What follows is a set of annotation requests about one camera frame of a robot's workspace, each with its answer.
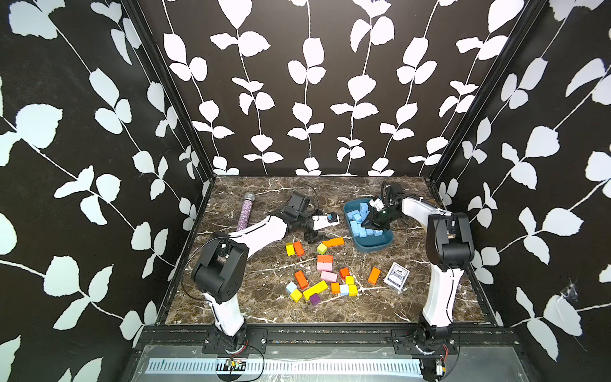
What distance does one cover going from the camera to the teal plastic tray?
0.92 m

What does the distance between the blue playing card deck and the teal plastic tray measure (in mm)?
98

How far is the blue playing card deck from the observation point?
2.85 ft
